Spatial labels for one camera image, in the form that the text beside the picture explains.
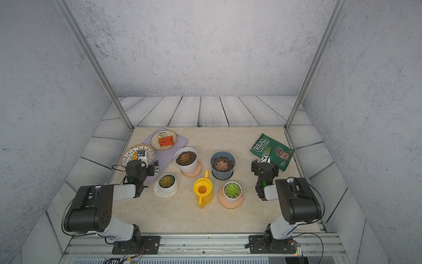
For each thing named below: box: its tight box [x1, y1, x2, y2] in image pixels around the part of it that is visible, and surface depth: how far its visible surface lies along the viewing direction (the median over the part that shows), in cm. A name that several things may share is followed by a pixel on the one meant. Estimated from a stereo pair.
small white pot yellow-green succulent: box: [158, 172, 177, 194], surface depth 87 cm
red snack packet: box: [158, 135, 175, 147], surface depth 113 cm
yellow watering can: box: [192, 169, 214, 209], surface depth 81 cm
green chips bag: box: [249, 133, 296, 172], surface depth 107 cm
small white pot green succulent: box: [223, 180, 243, 203], surface depth 81 cm
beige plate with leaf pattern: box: [150, 129, 178, 151], surface depth 114 cm
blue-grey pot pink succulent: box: [210, 151, 236, 181], surface depth 93 cm
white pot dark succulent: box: [173, 146, 198, 174], surface depth 94 cm
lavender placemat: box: [142, 127, 188, 183], surface depth 110 cm
